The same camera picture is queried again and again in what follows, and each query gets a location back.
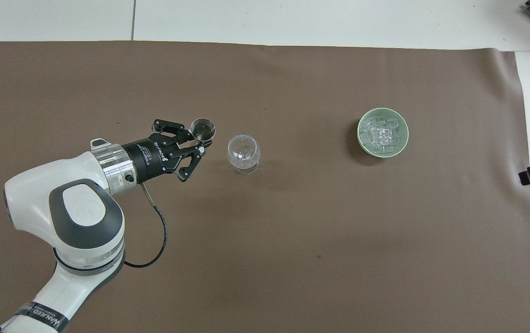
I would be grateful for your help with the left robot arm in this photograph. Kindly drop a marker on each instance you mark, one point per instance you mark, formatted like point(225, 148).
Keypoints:
point(61, 240)

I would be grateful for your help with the clear ice cube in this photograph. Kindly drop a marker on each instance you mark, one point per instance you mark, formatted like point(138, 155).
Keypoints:
point(391, 125)
point(370, 138)
point(376, 126)
point(384, 138)

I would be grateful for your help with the small metal cup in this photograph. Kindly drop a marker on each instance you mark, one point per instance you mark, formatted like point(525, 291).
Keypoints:
point(203, 129)

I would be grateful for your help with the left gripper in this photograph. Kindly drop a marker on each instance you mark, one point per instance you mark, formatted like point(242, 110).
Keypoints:
point(151, 157)

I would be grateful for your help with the green ceramic bowl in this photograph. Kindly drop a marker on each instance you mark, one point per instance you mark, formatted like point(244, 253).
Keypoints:
point(402, 138)

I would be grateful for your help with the clear stemless wine glass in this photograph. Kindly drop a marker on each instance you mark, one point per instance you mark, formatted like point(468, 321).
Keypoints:
point(244, 153)

